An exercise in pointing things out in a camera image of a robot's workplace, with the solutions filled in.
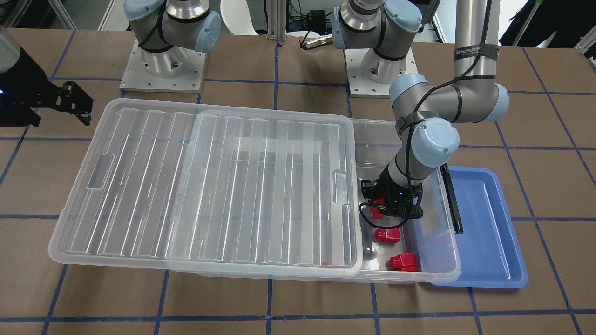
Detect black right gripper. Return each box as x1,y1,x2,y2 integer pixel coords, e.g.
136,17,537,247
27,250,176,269
0,49,94,127

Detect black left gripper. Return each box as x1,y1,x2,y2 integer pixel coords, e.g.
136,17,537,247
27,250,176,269
375,180,424,219

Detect red block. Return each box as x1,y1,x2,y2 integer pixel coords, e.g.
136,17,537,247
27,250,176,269
373,228,401,244
370,206,384,219
387,252,419,272

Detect clear plastic box lid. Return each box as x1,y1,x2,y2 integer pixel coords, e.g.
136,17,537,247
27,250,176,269
47,98,363,280

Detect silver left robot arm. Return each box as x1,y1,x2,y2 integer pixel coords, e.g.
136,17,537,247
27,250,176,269
332,0,509,222

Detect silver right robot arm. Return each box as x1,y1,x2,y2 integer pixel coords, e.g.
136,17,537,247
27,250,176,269
0,0,221,127

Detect clear plastic storage box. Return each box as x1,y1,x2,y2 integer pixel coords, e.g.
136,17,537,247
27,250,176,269
168,111,460,282

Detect red block by corner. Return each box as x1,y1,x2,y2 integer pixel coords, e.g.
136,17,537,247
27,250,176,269
387,252,419,272

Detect blue plastic tray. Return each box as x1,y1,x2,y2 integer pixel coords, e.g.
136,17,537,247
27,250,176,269
436,166,528,289

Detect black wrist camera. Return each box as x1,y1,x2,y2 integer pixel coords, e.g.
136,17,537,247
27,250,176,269
359,180,385,201

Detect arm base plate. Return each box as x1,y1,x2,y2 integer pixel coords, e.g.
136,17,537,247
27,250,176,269
120,41,209,93
344,48,418,98

